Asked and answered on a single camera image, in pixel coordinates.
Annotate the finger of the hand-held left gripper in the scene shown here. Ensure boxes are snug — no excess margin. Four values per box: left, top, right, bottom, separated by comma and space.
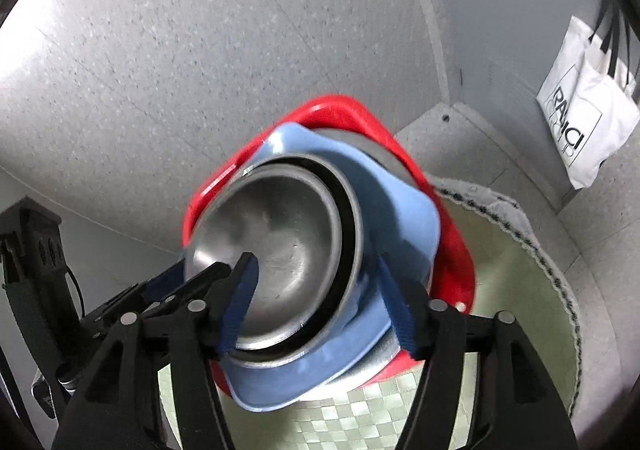
142, 262, 232, 316
81, 260, 186, 332

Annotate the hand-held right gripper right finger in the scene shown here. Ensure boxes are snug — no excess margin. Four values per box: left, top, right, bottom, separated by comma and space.
374, 255, 574, 450

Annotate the white tote bag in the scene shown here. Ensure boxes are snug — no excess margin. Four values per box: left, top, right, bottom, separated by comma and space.
535, 0, 640, 191

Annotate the red plastic basin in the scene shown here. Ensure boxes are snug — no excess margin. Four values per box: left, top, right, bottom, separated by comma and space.
182, 94, 476, 387

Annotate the medium steel bowl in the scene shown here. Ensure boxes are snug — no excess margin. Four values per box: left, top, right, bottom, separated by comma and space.
226, 155, 367, 369

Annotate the white lace tablecloth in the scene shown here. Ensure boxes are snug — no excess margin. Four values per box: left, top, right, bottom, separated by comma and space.
429, 177, 585, 423

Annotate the green checked table mat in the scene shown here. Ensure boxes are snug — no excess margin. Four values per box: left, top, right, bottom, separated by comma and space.
157, 199, 577, 450

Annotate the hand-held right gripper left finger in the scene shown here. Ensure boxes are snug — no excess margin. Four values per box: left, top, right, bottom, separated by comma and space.
52, 253, 261, 450

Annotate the blue square plate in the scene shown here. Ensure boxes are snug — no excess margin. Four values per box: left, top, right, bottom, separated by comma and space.
220, 122, 442, 414

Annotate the small steel bowl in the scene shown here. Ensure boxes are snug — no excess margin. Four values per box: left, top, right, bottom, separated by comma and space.
184, 164, 347, 350

